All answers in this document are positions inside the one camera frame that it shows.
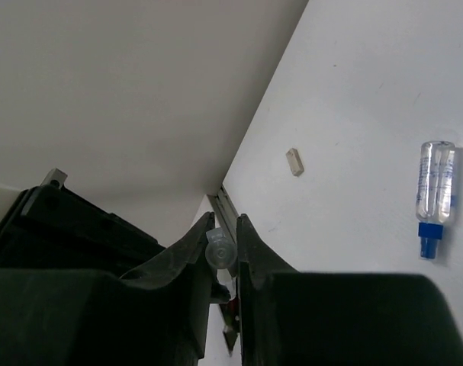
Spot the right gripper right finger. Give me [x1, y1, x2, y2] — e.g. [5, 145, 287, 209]
[236, 215, 463, 365]

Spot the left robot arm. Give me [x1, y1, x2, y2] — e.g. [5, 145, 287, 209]
[0, 173, 164, 276]

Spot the black pen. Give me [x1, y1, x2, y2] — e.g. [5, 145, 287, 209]
[205, 227, 238, 302]

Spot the aluminium rail frame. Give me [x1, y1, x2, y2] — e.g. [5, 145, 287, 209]
[207, 186, 240, 355]

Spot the clear glue bottle blue cap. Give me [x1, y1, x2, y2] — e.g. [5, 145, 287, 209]
[416, 141, 455, 260]

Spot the white beige eraser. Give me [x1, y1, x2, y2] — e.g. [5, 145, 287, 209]
[285, 148, 304, 177]

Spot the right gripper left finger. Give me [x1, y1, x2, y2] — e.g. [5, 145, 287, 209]
[0, 213, 215, 365]

